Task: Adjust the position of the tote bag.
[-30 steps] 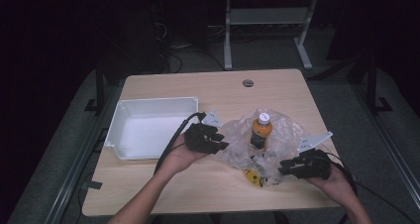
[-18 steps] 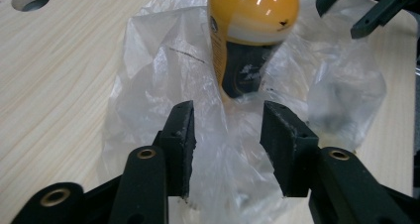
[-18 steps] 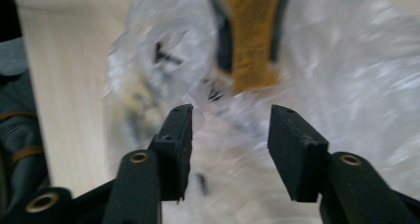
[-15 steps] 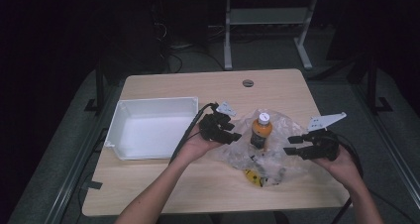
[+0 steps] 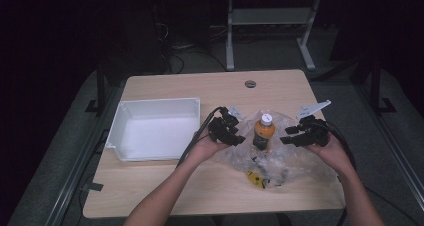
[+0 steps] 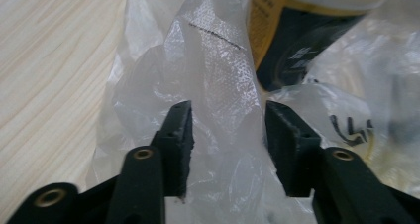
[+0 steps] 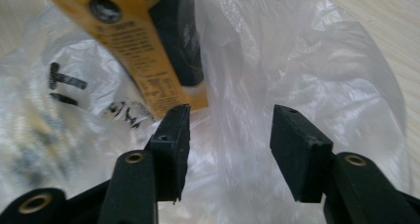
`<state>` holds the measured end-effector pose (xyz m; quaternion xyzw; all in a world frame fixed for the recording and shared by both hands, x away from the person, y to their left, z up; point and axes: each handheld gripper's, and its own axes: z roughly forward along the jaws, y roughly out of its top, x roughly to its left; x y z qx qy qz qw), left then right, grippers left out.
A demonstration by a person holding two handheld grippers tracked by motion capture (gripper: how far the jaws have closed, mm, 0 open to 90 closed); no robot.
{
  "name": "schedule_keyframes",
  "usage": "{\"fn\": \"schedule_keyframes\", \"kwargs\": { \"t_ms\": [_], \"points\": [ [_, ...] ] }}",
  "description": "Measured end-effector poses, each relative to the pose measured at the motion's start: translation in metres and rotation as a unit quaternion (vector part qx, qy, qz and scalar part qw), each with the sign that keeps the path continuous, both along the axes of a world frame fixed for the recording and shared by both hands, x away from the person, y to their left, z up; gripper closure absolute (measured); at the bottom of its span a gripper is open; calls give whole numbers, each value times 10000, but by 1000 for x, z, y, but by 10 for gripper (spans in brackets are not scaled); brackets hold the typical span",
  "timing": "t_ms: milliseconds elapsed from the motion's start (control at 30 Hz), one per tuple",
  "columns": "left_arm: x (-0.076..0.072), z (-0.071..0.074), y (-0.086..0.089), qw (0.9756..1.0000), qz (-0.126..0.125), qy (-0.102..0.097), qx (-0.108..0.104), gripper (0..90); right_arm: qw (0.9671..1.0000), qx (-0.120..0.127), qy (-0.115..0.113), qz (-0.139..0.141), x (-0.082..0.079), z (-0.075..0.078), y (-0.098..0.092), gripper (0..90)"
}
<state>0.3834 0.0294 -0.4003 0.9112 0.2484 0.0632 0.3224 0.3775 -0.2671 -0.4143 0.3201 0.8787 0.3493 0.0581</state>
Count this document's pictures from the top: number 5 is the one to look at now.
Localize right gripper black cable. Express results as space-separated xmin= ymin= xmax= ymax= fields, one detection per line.
xmin=323 ymin=120 xmax=422 ymax=226

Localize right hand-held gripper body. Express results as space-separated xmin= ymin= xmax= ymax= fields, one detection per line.
xmin=295 ymin=99 xmax=333 ymax=148

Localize clear plastic bag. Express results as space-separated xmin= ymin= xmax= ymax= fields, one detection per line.
xmin=213 ymin=109 xmax=338 ymax=190

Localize floor cables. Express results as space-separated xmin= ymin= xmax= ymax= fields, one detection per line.
xmin=154 ymin=19 xmax=228 ymax=74

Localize grey tape strip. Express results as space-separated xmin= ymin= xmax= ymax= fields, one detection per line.
xmin=81 ymin=182 xmax=105 ymax=193

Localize dark metal stand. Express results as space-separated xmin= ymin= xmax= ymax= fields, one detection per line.
xmin=351 ymin=52 xmax=398 ymax=116
xmin=84 ymin=57 xmax=112 ymax=117

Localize person's left hand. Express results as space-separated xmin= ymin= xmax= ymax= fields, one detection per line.
xmin=187 ymin=129 xmax=232 ymax=166

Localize person's right hand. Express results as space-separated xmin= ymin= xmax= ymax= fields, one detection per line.
xmin=304 ymin=131 xmax=355 ymax=176

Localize white plastic tray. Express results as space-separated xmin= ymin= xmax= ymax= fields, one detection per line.
xmin=105 ymin=97 xmax=202 ymax=162

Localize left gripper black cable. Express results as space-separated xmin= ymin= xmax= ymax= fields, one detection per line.
xmin=175 ymin=106 xmax=224 ymax=169

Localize white metal desk frame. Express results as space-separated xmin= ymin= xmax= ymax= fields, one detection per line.
xmin=213 ymin=0 xmax=323 ymax=72

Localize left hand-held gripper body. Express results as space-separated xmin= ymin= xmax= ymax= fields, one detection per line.
xmin=208 ymin=105 xmax=245 ymax=144

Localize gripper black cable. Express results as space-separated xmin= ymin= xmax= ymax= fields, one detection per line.
xmin=323 ymin=120 xmax=422 ymax=226
xmin=175 ymin=106 xmax=224 ymax=169

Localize orange drink bottle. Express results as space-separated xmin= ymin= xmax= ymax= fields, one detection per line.
xmin=252 ymin=113 xmax=277 ymax=152

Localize grey metal floor rail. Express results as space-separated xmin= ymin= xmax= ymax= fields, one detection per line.
xmin=354 ymin=84 xmax=424 ymax=205
xmin=43 ymin=84 xmax=125 ymax=226

